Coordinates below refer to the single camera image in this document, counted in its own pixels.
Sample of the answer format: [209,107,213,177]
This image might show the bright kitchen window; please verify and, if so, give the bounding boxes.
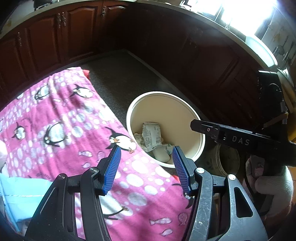
[215,0,278,35]

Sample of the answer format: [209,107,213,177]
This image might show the person's right hand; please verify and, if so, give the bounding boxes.
[254,166,294,217]

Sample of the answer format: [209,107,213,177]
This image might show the cream plastic bucket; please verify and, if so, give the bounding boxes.
[126,91,206,169]

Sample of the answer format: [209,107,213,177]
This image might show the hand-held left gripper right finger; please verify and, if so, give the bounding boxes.
[172,146,269,241]

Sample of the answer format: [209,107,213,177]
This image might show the dirty brown bucket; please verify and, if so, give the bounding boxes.
[214,144,241,177]

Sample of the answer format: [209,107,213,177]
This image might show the crushed white carton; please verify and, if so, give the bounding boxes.
[141,122,163,152]

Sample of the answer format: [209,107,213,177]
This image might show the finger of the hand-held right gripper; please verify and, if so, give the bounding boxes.
[190,119,220,142]

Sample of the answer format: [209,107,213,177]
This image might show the white tissue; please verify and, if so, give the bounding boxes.
[133,132,148,151]

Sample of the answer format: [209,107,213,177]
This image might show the white plastic colander basket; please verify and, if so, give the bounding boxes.
[245,36,278,66]

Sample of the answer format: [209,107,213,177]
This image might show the dark wooden lower cabinets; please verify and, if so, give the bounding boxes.
[0,0,296,130]

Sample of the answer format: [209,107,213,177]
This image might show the beige stone countertop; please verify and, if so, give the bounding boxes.
[0,0,278,67]

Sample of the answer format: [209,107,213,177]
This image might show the light blue plastic packet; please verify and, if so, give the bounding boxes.
[0,173,55,234]

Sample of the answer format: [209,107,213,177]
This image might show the white foam block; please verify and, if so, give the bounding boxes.
[151,148,173,163]

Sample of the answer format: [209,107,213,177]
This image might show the pink penguin print blanket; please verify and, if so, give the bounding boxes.
[0,67,197,241]

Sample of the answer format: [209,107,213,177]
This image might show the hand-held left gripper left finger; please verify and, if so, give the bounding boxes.
[24,146,122,241]

